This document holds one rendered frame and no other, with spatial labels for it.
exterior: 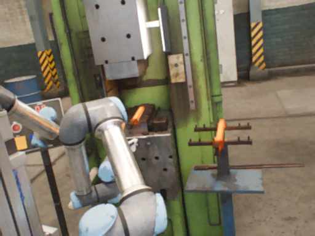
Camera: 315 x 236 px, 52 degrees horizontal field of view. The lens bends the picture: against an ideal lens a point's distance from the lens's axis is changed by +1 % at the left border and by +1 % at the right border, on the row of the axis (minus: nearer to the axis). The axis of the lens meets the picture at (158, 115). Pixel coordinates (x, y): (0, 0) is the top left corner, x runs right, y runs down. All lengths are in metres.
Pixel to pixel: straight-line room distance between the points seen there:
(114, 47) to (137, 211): 1.14
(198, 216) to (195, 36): 1.24
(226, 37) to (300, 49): 1.76
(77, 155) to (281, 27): 6.91
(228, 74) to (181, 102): 5.21
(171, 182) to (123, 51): 0.85
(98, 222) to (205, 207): 1.47
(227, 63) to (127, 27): 5.44
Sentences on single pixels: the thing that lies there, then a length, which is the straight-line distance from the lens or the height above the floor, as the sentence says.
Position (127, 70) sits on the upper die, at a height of 1.31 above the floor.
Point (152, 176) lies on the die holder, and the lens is 2.04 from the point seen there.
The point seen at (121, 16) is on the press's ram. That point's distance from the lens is 1.89.
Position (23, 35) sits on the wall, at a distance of 9.39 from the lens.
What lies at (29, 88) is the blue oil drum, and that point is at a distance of 6.44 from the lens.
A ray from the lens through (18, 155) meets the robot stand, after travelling 1.01.
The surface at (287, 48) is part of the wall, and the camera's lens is 7.88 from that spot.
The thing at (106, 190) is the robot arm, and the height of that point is 0.90.
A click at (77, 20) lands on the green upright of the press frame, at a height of 1.63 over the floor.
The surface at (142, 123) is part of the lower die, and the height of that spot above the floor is 0.98.
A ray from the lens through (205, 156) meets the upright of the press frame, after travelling 2.18.
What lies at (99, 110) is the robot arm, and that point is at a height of 1.28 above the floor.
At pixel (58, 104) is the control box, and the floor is 1.17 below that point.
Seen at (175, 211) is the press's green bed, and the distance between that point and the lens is 2.15.
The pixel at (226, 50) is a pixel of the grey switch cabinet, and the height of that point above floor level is 0.77.
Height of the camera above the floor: 1.56
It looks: 16 degrees down
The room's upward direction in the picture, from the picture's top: 8 degrees counter-clockwise
